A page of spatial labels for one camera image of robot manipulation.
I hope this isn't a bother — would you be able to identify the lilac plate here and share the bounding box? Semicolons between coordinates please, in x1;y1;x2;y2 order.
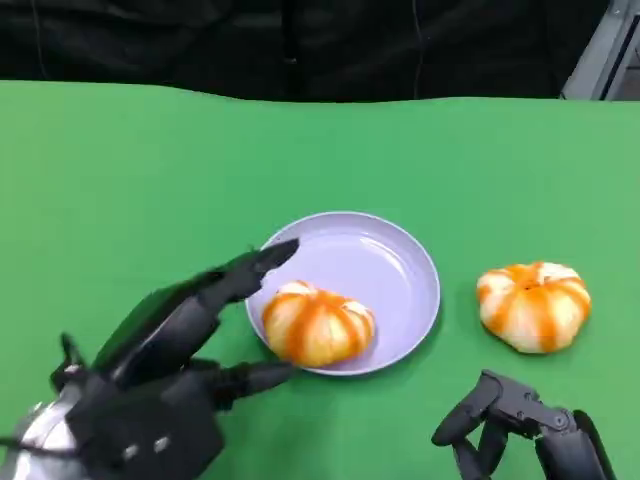
244;211;442;376

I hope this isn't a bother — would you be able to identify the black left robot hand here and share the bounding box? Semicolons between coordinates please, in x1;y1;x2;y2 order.
91;238;301;412

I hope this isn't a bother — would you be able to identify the orange and white bread roll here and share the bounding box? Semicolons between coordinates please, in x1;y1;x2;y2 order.
476;261;593;355
262;280;377;366

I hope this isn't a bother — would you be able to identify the grey metal frame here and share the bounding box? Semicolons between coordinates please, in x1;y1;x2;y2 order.
559;0;640;101

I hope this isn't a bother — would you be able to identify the black backdrop curtain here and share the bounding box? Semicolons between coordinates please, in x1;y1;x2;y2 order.
0;0;601;104

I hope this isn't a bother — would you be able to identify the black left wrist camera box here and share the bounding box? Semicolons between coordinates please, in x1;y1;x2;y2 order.
67;370;225;480

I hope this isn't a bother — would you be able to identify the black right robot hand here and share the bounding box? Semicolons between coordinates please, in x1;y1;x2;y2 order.
431;369;619;480

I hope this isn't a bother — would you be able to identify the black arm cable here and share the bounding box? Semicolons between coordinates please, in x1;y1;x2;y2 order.
49;333;87;394

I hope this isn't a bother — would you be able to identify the green table cloth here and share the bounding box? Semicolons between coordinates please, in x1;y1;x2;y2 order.
0;79;640;480

